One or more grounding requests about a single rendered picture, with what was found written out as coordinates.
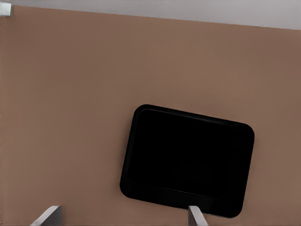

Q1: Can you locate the black storage box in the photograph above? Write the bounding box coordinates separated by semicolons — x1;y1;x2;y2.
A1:
119;104;255;218

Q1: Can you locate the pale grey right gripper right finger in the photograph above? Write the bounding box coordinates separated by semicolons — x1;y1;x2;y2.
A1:
188;205;209;226

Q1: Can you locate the silver frame post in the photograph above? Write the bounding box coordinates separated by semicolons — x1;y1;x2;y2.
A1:
0;4;14;17

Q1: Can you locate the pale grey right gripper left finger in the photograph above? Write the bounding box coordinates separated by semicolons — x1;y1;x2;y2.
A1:
30;205;62;226

